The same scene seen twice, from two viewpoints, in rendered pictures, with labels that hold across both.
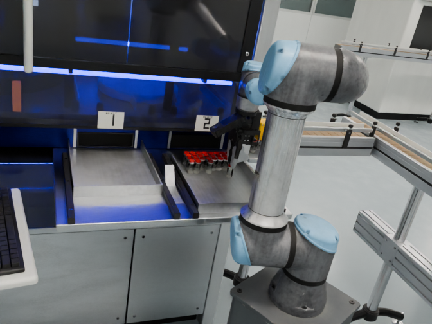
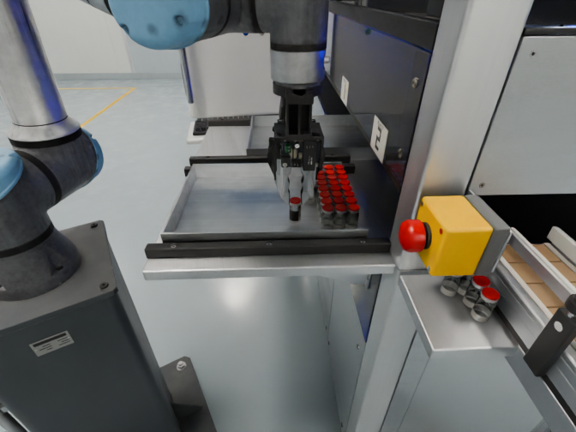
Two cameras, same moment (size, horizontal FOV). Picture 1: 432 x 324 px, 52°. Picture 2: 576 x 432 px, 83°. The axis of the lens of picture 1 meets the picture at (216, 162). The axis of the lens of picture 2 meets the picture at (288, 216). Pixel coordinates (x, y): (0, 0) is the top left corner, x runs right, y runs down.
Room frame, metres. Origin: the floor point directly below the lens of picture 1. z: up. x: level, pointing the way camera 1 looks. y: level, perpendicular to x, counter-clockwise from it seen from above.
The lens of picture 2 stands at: (1.57, -0.53, 1.24)
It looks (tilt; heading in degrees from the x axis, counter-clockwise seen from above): 35 degrees down; 111
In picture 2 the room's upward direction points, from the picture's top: straight up
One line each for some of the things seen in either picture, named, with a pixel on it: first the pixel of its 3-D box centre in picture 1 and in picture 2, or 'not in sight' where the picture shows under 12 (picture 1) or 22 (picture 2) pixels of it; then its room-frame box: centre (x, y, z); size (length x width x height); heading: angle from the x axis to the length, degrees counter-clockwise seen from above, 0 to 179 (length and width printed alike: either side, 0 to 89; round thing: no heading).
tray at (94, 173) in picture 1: (112, 164); (309, 135); (1.30, 0.33, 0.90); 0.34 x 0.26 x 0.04; 23
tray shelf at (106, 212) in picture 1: (166, 181); (286, 171); (1.31, 0.15, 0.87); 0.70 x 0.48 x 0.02; 113
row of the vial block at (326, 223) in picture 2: (210, 163); (321, 195); (1.44, 0.02, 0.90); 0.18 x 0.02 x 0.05; 113
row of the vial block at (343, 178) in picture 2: (206, 158); (345, 195); (1.48, 0.04, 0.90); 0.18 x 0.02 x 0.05; 113
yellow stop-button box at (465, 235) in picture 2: (263, 128); (453, 235); (1.65, -0.16, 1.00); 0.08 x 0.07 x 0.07; 23
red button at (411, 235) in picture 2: not in sight; (417, 236); (1.61, -0.18, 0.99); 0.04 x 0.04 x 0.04; 23
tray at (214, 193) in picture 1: (220, 180); (267, 199); (1.33, -0.03, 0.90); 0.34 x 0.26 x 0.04; 23
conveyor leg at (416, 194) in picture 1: (392, 255); not in sight; (1.77, -0.88, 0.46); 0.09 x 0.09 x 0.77; 23
